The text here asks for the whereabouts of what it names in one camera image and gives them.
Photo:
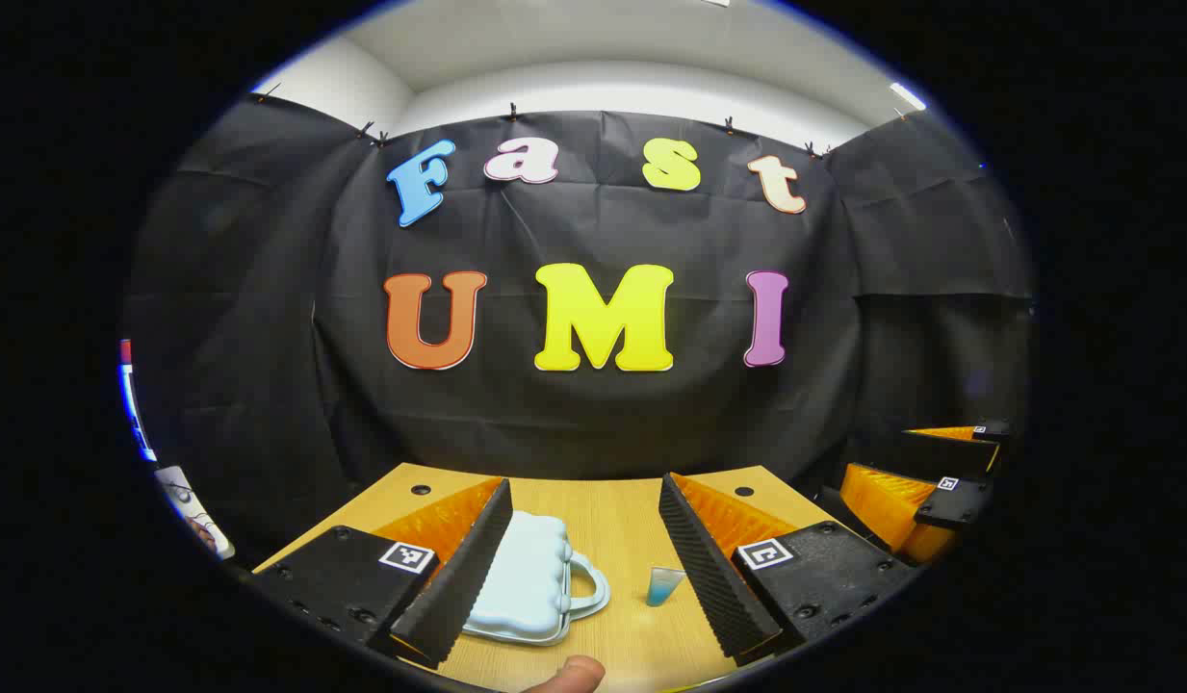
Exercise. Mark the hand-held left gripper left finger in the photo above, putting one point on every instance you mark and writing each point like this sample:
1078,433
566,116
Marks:
468,577

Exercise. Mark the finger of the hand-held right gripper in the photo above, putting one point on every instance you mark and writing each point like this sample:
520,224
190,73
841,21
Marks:
882,500
949,452

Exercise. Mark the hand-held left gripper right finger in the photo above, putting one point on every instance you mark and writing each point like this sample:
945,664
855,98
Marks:
709,577

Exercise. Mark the blue capped gradient bottle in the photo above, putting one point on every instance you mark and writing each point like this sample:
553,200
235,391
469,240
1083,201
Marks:
663,587

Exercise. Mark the light blue suitcase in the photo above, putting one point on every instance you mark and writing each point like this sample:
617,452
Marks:
530,577

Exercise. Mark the black backdrop cloth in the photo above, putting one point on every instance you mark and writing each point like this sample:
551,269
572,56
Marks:
603,423

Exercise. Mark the white printed object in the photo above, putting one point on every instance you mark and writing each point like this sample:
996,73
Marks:
193,510

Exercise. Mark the blue red edged panel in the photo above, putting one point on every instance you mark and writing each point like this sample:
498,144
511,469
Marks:
136,404

